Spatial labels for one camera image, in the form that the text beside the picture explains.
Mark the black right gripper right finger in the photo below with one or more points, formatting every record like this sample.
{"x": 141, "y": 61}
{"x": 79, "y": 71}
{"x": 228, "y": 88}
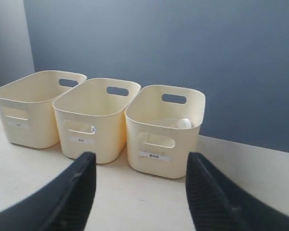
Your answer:
{"x": 217, "y": 204}

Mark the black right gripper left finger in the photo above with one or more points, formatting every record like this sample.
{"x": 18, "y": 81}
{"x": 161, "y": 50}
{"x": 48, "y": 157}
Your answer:
{"x": 64, "y": 204}

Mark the clear plastic bottle white cap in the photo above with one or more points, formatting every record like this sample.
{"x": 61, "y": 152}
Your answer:
{"x": 182, "y": 123}

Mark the white paper cup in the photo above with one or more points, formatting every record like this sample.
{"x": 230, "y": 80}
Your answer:
{"x": 80, "y": 127}

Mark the cream plastic bin middle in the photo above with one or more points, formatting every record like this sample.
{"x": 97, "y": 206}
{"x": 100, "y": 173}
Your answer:
{"x": 100, "y": 102}

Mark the cream plastic bin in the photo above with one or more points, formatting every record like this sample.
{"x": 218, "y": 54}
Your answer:
{"x": 26, "y": 107}
{"x": 157, "y": 150}
{"x": 100, "y": 102}

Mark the cream plastic bin right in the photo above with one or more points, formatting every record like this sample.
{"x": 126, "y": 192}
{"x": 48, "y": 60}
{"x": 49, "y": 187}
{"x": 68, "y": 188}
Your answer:
{"x": 157, "y": 150}

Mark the cream plastic bin left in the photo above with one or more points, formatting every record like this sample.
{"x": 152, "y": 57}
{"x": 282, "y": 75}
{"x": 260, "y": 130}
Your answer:
{"x": 26, "y": 107}

